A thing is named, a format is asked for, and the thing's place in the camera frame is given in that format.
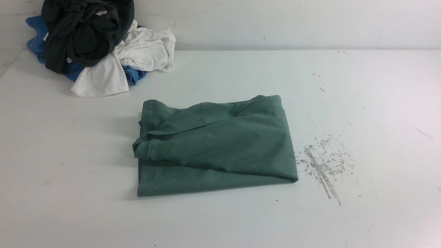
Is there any blue crumpled garment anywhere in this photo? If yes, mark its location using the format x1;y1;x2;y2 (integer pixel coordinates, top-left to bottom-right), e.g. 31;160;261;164
25;15;147;86

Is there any green long-sleeve top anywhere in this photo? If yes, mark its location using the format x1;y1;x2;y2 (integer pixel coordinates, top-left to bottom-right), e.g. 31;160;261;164
132;95;299;197

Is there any black crumpled garment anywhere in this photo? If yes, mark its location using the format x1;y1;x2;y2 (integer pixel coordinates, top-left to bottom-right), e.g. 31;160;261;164
41;0;134;74

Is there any white crumpled garment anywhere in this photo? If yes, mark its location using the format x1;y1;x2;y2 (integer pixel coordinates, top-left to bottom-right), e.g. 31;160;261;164
71;21;176;98

